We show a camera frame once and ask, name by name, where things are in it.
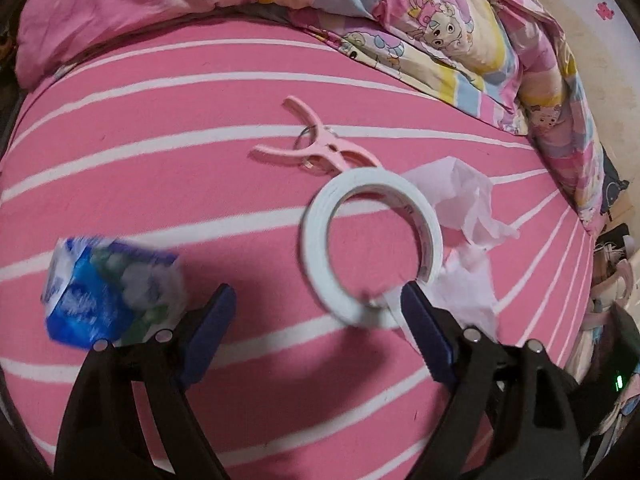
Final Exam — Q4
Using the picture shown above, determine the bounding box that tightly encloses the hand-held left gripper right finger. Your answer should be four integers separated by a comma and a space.
400, 282, 586, 480

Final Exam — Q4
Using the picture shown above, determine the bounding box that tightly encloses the dark blue pillow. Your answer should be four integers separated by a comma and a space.
597, 147, 631, 222

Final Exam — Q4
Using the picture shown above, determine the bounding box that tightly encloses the pink striped bed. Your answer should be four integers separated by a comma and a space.
0, 0, 601, 480

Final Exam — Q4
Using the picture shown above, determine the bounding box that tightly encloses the white crumpled tissue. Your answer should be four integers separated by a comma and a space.
400, 157, 521, 356

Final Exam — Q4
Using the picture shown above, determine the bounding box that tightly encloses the pale pink clothes peg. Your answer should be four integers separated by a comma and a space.
252, 96, 383, 177

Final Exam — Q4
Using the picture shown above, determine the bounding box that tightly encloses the white tape roll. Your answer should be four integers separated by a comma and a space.
300, 167, 443, 331

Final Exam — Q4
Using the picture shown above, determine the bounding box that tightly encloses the blue white wrapper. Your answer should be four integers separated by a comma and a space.
40, 235, 187, 351

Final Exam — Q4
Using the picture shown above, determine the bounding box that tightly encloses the pastel cartoon print quilt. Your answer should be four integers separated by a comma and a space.
15, 0, 606, 236

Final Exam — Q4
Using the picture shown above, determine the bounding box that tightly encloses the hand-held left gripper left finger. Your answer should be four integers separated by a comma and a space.
52, 284, 237, 480

